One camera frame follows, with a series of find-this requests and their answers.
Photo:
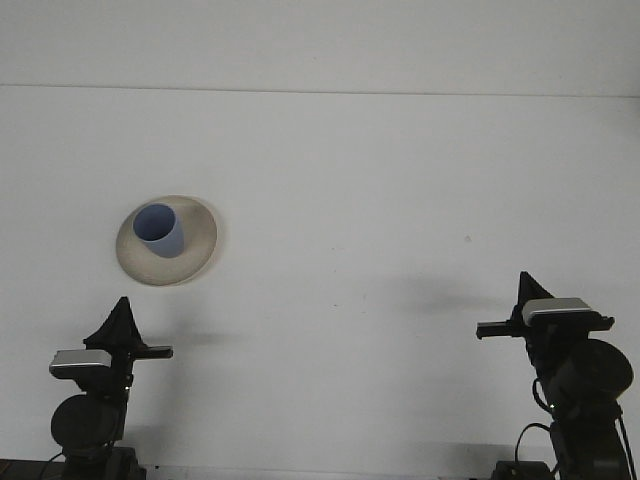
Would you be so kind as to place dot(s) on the pale grey camera box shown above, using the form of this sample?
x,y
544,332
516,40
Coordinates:
x,y
80,361
560,309

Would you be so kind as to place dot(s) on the pale blue cup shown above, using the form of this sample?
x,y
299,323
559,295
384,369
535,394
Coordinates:
x,y
167,242

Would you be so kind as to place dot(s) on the pale round plate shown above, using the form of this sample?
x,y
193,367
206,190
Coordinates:
x,y
165,272

